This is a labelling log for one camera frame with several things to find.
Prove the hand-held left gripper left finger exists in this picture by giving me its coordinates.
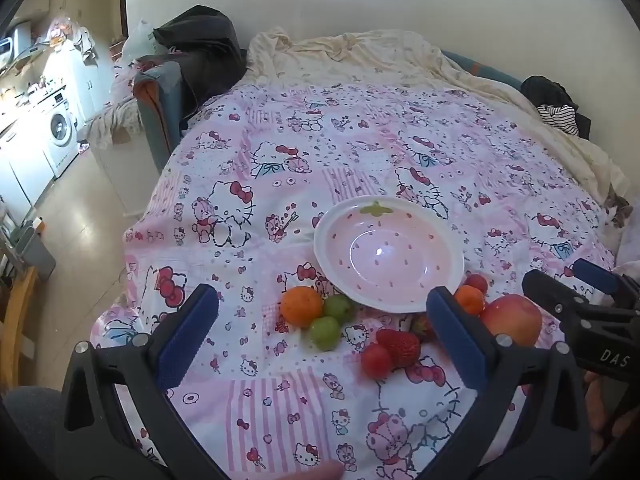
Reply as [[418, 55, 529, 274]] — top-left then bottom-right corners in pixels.
[[55, 284, 231, 480]]

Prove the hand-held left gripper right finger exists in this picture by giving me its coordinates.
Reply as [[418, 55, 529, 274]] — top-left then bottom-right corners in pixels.
[[426, 286, 593, 480]]

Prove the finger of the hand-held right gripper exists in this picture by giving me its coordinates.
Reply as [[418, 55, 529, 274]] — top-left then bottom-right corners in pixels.
[[521, 269, 596, 320], [572, 258, 626, 297]]

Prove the small orange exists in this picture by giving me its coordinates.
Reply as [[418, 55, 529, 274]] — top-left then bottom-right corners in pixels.
[[454, 285, 486, 317]]

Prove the red apple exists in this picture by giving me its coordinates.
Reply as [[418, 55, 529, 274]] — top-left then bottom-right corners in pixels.
[[481, 294, 544, 348]]

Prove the pink strawberry-print plate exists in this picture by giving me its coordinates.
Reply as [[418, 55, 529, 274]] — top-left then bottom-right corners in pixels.
[[313, 196, 466, 313]]

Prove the large orange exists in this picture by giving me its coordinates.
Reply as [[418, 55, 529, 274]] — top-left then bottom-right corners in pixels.
[[280, 286, 325, 329]]

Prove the person's right hand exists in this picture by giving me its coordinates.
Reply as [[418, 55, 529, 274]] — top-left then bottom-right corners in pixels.
[[582, 372, 637, 456]]

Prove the large red strawberry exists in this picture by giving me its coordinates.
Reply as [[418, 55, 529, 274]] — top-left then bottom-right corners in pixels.
[[376, 328, 421, 368]]

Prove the tabby cat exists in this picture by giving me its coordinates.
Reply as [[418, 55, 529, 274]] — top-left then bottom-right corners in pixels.
[[602, 185, 633, 231]]

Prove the pink cartoon-print blanket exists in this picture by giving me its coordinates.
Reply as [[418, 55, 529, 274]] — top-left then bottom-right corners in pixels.
[[90, 82, 618, 480]]

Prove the striped cloth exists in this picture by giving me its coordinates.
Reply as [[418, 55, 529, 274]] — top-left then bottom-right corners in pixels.
[[537, 104, 581, 136]]

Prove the wooden chair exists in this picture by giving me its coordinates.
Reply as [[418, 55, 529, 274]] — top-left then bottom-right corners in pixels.
[[0, 260, 38, 391]]

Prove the grey bin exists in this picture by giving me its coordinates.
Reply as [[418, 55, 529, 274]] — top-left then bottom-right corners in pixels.
[[15, 220, 57, 281]]

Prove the person's grey-clad leg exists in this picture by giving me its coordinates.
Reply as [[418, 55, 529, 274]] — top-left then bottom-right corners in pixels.
[[0, 386, 76, 480]]

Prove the dark cloth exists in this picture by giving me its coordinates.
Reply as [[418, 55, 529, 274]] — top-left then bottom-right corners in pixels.
[[520, 75, 593, 136]]

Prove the teal headboard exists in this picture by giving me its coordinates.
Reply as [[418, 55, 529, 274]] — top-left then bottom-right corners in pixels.
[[440, 50, 526, 91]]

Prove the white washing machine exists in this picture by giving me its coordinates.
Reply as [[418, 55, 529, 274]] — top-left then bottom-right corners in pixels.
[[30, 92, 83, 178]]

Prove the white kitchen cabinet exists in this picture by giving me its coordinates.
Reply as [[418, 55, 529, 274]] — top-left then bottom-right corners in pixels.
[[45, 42, 113, 126]]

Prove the cream blanket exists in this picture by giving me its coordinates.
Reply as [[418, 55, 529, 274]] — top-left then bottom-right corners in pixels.
[[246, 30, 628, 211]]

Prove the white plastic bag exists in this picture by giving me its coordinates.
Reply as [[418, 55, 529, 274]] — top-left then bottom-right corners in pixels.
[[120, 20, 161, 68]]

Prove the black jacket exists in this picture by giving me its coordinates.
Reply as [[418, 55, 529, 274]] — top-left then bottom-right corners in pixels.
[[152, 5, 248, 126]]

